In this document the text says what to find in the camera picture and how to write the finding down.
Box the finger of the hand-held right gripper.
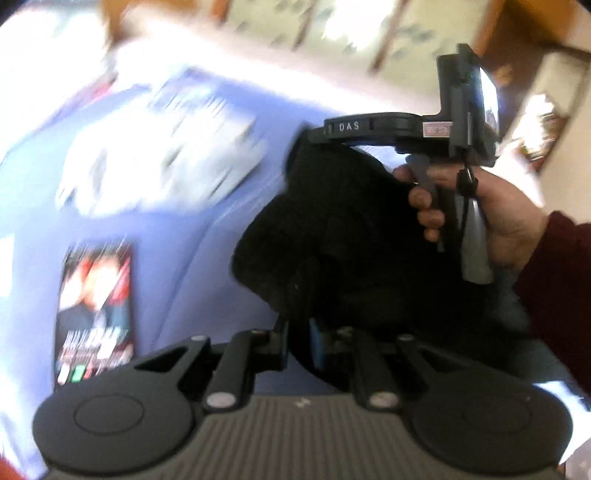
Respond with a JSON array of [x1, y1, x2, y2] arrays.
[[295, 126, 326, 145]]

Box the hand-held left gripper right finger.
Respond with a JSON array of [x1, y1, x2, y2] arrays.
[[309, 322, 463, 411]]

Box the black pants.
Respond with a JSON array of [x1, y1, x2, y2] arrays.
[[231, 137, 533, 386]]

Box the glossy magazine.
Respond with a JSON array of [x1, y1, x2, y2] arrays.
[[54, 240, 140, 387]]

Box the blue printed bedsheet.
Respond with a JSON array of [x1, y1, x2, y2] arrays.
[[0, 9, 591, 480]]

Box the person's right hand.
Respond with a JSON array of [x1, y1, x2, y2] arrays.
[[392, 164, 551, 272]]

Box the person's right forearm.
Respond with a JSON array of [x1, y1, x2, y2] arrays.
[[512, 210, 591, 386]]

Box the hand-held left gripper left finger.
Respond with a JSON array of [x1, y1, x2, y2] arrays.
[[135, 318, 290, 413]]

